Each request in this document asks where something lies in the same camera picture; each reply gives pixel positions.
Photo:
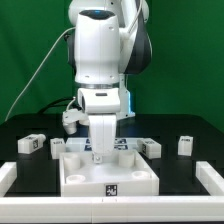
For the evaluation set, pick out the white U-shaped obstacle frame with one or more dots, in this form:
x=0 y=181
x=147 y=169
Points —
x=119 y=209

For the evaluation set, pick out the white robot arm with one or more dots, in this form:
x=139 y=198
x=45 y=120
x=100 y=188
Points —
x=109 y=43

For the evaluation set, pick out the white plate with markers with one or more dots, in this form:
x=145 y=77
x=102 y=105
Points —
x=83 y=144

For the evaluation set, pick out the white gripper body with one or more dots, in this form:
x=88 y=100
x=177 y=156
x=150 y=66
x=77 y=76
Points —
x=101 y=107

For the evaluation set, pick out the white square tabletop part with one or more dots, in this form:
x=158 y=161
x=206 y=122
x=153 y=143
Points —
x=123 y=173

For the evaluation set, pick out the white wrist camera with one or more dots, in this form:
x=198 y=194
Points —
x=71 y=117

